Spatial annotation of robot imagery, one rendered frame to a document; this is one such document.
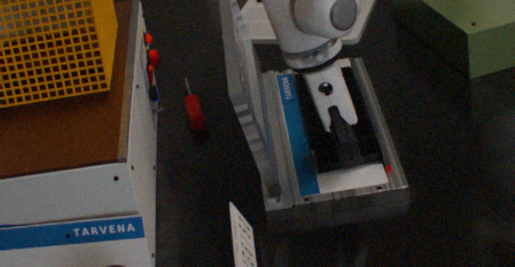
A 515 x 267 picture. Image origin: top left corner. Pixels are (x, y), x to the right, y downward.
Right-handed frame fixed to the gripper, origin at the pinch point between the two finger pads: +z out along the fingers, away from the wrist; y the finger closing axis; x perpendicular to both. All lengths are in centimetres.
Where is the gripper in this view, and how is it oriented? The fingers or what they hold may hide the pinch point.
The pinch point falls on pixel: (347, 145)
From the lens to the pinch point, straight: 159.5
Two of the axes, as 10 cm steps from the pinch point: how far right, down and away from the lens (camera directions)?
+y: -0.7, -4.7, 8.8
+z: 3.3, 8.2, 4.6
